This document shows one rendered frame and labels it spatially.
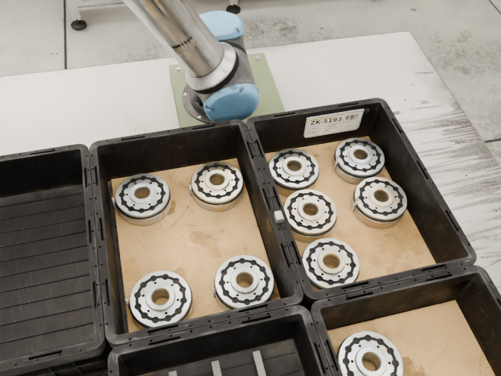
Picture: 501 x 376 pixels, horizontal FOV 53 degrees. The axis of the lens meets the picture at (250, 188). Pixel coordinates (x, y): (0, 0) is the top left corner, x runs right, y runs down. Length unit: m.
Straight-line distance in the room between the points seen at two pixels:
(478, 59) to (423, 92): 1.46
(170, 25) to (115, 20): 2.01
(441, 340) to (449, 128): 0.66
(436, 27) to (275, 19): 0.89
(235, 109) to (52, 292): 0.49
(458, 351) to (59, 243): 0.72
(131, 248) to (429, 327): 0.54
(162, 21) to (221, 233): 0.39
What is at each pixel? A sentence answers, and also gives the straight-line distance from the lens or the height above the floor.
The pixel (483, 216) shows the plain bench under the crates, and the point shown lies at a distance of 1.28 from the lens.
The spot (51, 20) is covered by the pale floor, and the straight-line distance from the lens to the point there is 3.00.
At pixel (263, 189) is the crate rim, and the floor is 0.92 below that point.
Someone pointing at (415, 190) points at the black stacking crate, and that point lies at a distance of 1.01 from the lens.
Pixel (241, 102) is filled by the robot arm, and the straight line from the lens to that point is 1.03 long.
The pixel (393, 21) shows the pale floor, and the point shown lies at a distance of 3.04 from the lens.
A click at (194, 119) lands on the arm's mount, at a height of 0.75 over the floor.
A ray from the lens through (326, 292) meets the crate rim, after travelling 0.80.
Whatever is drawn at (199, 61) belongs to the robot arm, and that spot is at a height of 1.03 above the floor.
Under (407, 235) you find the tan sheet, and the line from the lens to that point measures 1.01.
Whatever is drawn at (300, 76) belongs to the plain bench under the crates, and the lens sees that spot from 1.46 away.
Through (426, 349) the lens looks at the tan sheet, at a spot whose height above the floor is 0.83.
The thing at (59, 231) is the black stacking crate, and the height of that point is 0.83.
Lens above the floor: 1.64
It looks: 53 degrees down
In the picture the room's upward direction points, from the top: 4 degrees clockwise
